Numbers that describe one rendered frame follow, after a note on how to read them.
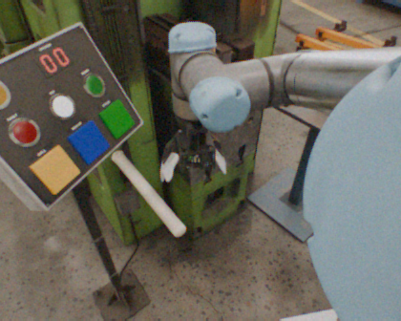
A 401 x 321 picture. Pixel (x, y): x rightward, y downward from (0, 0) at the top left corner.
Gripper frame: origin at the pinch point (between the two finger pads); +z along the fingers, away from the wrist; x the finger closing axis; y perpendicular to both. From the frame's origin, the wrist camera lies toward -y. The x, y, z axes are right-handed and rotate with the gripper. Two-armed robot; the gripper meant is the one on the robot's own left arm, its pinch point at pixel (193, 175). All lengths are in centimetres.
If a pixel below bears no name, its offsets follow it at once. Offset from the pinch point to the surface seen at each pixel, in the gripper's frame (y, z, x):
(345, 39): -55, -4, 67
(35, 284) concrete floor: -31, 93, -73
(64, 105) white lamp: -10.9, -15.7, -26.2
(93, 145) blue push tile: -7.1, -6.8, -22.1
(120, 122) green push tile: -14.9, -6.7, -15.8
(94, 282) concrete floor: -27, 93, -46
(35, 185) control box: 3.9, -7.3, -32.5
